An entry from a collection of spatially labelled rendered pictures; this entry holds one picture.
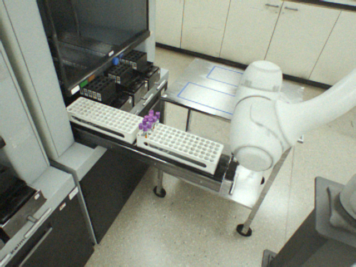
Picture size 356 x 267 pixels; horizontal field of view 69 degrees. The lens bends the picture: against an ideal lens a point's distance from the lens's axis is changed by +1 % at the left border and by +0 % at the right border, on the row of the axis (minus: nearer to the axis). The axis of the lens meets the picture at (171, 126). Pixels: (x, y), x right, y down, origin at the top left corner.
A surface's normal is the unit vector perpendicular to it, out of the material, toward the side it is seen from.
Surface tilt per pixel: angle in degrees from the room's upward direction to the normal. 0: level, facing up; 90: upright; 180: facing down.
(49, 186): 0
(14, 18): 90
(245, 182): 0
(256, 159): 96
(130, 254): 0
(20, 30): 90
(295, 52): 90
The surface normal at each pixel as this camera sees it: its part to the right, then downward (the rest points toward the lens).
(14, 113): 0.91, 0.31
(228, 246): 0.06, -0.74
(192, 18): -0.40, 0.59
